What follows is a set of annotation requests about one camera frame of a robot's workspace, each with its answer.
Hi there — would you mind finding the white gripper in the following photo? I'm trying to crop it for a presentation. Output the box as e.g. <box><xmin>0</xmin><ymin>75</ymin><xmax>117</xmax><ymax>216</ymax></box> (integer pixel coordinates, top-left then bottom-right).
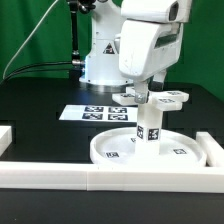
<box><xmin>119</xmin><ymin>0</ymin><xmax>192</xmax><ymax>104</ymax></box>

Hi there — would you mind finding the white cross-shaped table base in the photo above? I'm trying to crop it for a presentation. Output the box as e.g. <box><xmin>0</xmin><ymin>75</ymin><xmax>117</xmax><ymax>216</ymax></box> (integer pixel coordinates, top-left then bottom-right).
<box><xmin>112</xmin><ymin>87</ymin><xmax>189</xmax><ymax>111</ymax></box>

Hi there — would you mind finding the white round table top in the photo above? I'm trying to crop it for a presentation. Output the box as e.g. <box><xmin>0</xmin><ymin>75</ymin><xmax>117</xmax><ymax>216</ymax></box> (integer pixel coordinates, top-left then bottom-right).
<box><xmin>90</xmin><ymin>127</ymin><xmax>206</xmax><ymax>169</ymax></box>

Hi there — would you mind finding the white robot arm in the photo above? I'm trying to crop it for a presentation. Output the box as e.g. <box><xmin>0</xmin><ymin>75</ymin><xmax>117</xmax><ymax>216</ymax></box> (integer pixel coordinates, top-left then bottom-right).
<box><xmin>80</xmin><ymin>0</ymin><xmax>192</xmax><ymax>104</ymax></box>

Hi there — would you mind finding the white marker sheet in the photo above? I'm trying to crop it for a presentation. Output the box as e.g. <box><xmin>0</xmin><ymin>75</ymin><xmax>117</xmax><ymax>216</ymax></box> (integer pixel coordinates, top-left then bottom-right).
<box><xmin>59</xmin><ymin>105</ymin><xmax>138</xmax><ymax>123</ymax></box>

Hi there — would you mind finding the black camera stand pole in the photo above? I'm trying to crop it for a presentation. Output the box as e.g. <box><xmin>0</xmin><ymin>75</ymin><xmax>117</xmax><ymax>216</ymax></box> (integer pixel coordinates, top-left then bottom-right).
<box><xmin>66</xmin><ymin>0</ymin><xmax>96</xmax><ymax>80</ymax></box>

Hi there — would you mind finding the white right fence rail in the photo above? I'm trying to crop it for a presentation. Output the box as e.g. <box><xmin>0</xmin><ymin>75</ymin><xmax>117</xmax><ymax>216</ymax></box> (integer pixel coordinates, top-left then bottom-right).
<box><xmin>196</xmin><ymin>132</ymin><xmax>224</xmax><ymax>167</ymax></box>

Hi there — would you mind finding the white fence rail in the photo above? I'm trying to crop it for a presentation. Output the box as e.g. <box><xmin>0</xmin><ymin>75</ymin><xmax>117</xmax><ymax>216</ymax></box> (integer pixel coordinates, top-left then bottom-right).
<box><xmin>0</xmin><ymin>126</ymin><xmax>12</xmax><ymax>156</ymax></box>
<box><xmin>196</xmin><ymin>132</ymin><xmax>224</xmax><ymax>167</ymax></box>
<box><xmin>0</xmin><ymin>162</ymin><xmax>224</xmax><ymax>193</ymax></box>

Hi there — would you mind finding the black cable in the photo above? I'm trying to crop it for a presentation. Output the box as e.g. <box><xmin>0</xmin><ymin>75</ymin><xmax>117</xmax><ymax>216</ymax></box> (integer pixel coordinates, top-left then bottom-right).
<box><xmin>0</xmin><ymin>61</ymin><xmax>74</xmax><ymax>85</ymax></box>

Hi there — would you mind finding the white left fence rail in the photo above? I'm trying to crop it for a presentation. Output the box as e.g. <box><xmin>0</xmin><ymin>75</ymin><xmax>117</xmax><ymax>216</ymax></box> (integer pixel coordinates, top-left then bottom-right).
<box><xmin>0</xmin><ymin>126</ymin><xmax>12</xmax><ymax>156</ymax></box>

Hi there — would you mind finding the white front fence rail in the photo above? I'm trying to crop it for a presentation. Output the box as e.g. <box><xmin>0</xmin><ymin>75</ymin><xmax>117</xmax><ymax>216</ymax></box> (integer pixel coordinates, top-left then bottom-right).
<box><xmin>0</xmin><ymin>162</ymin><xmax>224</xmax><ymax>193</ymax></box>

